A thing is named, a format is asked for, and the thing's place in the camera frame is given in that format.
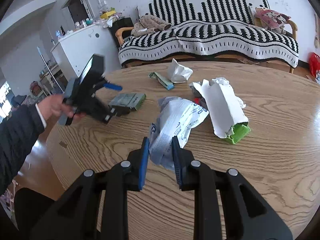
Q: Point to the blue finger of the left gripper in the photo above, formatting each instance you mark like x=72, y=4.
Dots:
x=112, y=86

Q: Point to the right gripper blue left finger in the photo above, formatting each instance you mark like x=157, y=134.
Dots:
x=143, y=162

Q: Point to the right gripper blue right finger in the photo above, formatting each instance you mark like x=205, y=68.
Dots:
x=176, y=158

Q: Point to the grey green box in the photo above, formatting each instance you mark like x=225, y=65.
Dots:
x=125, y=103

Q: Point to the white blue plastic bag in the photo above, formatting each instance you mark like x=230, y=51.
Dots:
x=176, y=119

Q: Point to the red grey wrapper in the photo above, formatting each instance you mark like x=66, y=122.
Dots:
x=198, y=99

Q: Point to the white green paper carton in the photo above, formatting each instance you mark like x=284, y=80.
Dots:
x=225, y=108

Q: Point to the dark sleeved left forearm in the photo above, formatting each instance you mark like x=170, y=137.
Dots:
x=18, y=135

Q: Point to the person's left hand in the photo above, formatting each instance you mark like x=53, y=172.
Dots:
x=53, y=106

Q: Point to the white cabinet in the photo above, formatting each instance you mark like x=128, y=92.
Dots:
x=73, y=51

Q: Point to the crumpled white tissue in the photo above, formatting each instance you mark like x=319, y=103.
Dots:
x=178, y=73

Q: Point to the crumpled white paper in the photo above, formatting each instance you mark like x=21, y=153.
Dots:
x=228, y=91

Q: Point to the brown plush garment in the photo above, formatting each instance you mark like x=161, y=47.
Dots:
x=149, y=24

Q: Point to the light wooden round table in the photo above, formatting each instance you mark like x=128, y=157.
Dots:
x=279, y=157

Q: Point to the black white striped sofa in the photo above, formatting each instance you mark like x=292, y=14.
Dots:
x=210, y=28

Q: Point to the pink cartoon pillow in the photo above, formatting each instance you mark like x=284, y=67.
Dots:
x=272, y=20

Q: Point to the red bag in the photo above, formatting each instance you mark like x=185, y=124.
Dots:
x=314, y=63

